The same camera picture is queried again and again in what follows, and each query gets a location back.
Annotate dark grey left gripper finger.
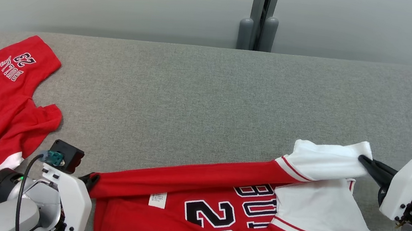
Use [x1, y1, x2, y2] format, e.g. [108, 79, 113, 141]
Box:
[77, 171, 101, 193]

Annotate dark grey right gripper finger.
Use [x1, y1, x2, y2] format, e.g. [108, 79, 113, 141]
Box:
[357, 154, 400, 177]
[366, 168, 395, 190]

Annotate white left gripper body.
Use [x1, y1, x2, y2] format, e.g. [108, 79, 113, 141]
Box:
[33, 163, 97, 231]

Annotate left camera cable teal plug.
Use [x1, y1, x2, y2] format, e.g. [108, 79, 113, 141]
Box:
[12, 146, 65, 231]

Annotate grey partition post rounded feet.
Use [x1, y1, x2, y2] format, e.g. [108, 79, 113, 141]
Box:
[236, 0, 282, 54]

